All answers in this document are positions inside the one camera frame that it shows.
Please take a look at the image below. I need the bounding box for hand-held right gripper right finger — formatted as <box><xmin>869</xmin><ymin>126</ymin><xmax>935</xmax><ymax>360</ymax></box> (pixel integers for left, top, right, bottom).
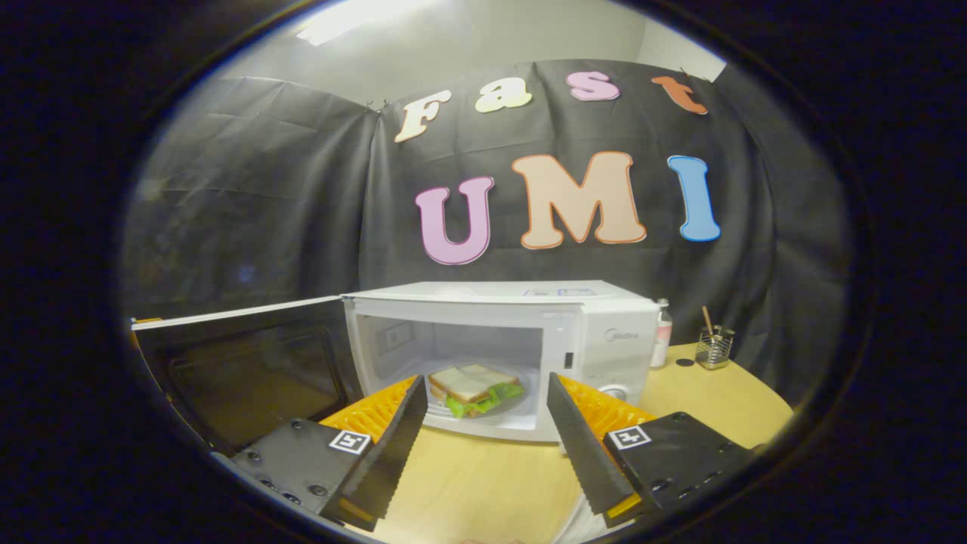
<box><xmin>545</xmin><ymin>372</ymin><xmax>756</xmax><ymax>527</ymax></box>

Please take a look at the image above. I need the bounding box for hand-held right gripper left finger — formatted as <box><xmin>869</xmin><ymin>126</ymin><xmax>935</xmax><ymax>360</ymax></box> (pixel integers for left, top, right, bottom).
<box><xmin>227</xmin><ymin>376</ymin><xmax>429</xmax><ymax>530</ymax></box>

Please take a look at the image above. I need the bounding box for sandwich with green lettuce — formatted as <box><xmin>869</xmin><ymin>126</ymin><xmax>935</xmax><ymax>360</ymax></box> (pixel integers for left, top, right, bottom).
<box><xmin>428</xmin><ymin>364</ymin><xmax>525</xmax><ymax>419</ymax></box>

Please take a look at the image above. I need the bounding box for white microwave oven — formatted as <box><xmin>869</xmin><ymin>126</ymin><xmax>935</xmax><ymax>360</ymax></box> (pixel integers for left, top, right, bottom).
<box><xmin>130</xmin><ymin>281</ymin><xmax>662</xmax><ymax>454</ymax></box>

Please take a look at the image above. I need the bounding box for small bottle with pink label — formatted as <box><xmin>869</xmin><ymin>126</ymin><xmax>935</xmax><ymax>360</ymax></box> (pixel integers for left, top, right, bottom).
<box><xmin>651</xmin><ymin>298</ymin><xmax>673</xmax><ymax>369</ymax></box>

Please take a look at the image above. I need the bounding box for clear glass cup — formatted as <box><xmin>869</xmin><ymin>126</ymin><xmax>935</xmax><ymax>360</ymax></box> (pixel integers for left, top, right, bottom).
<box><xmin>695</xmin><ymin>325</ymin><xmax>735</xmax><ymax>370</ymax></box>

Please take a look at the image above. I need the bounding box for black backdrop cloth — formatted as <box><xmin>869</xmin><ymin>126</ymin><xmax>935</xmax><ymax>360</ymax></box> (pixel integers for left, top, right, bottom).
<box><xmin>121</xmin><ymin>59</ymin><xmax>851</xmax><ymax>424</ymax></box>

